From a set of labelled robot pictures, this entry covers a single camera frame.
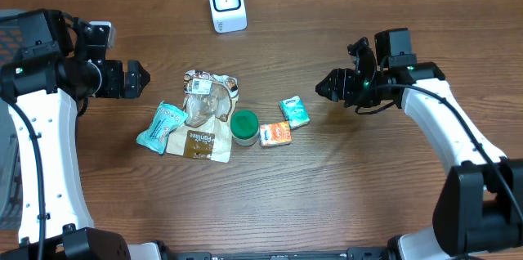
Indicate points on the orange tissue pack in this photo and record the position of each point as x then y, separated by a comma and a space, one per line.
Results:
275, 134

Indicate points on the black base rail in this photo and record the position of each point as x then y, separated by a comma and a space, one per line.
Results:
286, 256

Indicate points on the dark grey mesh basket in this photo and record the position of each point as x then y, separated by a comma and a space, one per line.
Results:
11, 185

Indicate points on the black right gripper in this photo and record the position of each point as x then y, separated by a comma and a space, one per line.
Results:
349, 93

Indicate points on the white barcode scanner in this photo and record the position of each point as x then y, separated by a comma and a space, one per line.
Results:
228, 15

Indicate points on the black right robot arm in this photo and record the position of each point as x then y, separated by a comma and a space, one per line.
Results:
480, 206

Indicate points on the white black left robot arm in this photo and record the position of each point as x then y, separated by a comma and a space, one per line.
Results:
59, 62

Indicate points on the teal tissue pack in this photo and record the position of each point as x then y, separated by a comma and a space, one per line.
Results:
294, 112

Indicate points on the green lid clear jar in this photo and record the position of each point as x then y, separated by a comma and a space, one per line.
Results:
244, 126

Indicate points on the mint green wipes pack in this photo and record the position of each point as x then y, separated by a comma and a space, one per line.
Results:
167, 119

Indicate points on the clear bag bread package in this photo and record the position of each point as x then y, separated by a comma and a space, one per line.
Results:
210, 101

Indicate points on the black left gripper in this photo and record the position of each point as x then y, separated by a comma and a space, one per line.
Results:
117, 88

